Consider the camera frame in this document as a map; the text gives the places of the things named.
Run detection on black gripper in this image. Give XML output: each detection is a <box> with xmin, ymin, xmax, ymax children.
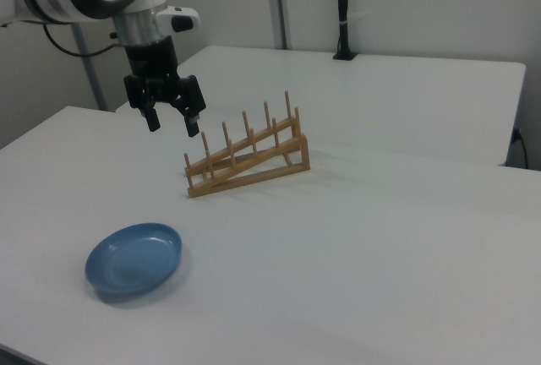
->
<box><xmin>123</xmin><ymin>37</ymin><xmax>208</xmax><ymax>138</ymax></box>

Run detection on blue round plate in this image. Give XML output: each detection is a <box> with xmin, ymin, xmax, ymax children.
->
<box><xmin>85</xmin><ymin>221</ymin><xmax>183</xmax><ymax>297</ymax></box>

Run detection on wooden plate rack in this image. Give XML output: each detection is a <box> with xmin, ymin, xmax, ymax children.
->
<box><xmin>183</xmin><ymin>90</ymin><xmax>311</xmax><ymax>200</ymax></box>

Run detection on grey partition post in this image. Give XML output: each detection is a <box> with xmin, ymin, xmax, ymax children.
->
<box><xmin>265</xmin><ymin>0</ymin><xmax>292</xmax><ymax>51</ymax></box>
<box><xmin>69</xmin><ymin>22</ymin><xmax>107</xmax><ymax>112</ymax></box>

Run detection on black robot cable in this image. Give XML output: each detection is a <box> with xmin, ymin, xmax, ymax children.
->
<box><xmin>43</xmin><ymin>22</ymin><xmax>128</xmax><ymax>57</ymax></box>

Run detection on black camera pole with base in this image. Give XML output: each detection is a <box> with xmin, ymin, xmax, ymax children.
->
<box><xmin>332</xmin><ymin>0</ymin><xmax>359</xmax><ymax>61</ymax></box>

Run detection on black power cable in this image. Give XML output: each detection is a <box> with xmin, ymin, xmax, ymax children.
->
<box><xmin>510</xmin><ymin>127</ymin><xmax>530</xmax><ymax>170</ymax></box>

